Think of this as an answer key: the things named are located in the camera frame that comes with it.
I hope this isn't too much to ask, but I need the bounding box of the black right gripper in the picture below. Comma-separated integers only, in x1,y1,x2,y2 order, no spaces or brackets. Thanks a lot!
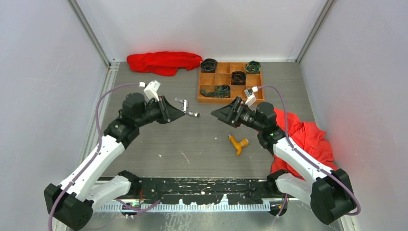
211,97,264,132

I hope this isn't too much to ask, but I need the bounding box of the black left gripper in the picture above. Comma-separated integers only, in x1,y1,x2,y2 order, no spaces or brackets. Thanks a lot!
136,96,184,128

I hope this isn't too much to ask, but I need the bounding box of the chrome metal faucet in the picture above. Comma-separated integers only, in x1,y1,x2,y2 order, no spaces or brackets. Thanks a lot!
175,98,201,118

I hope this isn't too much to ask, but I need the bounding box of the orange plastic faucet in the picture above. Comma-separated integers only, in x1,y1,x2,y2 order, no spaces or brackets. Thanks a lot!
228,134,249,156

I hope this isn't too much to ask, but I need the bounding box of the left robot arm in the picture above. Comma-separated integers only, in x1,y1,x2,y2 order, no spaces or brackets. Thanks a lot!
44,93,185,231

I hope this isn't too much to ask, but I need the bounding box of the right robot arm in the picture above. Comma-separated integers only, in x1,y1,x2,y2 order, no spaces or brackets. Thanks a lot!
211,97,361,225

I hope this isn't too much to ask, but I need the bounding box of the dark belt lying flat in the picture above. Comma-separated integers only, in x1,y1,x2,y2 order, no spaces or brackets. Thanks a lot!
200,85,231,98

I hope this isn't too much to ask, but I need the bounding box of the rolled dark belt centre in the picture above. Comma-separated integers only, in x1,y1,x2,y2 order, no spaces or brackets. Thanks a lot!
231,71,246,86

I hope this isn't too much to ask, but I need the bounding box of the wooden compartment tray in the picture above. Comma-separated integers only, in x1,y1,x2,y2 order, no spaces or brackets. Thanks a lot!
197,62,263,104

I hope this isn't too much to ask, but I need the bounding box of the red cloth at back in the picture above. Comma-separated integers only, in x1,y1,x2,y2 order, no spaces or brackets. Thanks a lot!
127,51,203,77

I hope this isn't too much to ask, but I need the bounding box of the red cloth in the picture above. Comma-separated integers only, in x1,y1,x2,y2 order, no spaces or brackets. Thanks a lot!
270,108,338,179
127,51,203,77

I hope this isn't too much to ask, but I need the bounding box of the rolled dark belt top-right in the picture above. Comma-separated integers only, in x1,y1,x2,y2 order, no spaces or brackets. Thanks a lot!
245,61,261,74

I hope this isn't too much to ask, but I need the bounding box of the rolled dark belt top-left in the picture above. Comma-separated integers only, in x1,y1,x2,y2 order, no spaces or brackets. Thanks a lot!
200,58,218,73

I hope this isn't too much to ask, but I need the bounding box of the red cloth at right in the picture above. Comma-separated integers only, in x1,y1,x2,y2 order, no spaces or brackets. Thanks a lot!
270,108,338,179

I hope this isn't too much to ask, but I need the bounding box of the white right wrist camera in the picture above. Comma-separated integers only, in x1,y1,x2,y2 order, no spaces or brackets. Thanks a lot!
244,86,258,107

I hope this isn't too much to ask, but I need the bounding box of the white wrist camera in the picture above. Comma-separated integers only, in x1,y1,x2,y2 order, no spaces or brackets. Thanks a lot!
143,80,161,101
244,86,258,107

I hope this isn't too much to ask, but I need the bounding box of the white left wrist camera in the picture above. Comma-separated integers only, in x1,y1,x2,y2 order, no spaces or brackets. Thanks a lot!
143,80,161,101

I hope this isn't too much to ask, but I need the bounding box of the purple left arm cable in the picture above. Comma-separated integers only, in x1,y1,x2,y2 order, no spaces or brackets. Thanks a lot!
48,83,163,231

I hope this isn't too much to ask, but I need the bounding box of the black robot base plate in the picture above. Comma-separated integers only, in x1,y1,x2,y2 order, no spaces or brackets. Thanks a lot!
119,177,284,205

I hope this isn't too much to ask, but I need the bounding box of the perforated metal rail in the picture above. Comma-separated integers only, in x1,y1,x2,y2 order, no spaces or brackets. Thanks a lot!
96,201,270,212

